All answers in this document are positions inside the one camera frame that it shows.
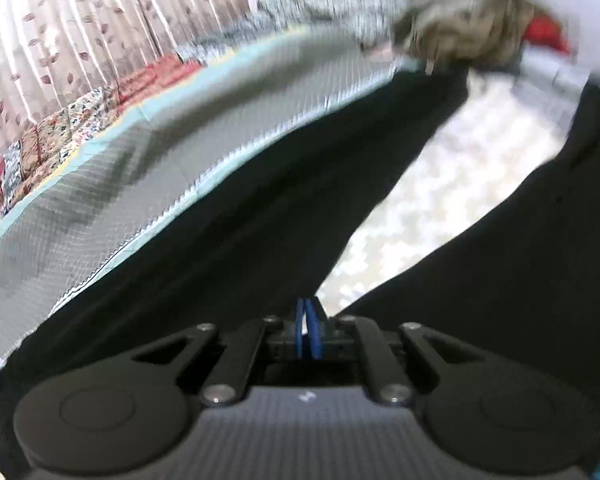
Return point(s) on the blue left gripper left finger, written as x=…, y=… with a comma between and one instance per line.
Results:
x=298, y=327

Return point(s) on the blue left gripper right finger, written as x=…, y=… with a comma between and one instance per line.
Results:
x=313, y=324

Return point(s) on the black pants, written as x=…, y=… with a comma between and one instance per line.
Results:
x=523, y=282

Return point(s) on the patterned teal beige bedsheet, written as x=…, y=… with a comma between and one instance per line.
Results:
x=169, y=152

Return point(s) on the red floral patchwork quilt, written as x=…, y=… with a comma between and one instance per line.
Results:
x=44, y=146

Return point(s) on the crumpled grey patterned cloth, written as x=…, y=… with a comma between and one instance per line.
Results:
x=433, y=31

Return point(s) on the beige leaf pattern curtain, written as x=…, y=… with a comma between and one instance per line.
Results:
x=53, y=51

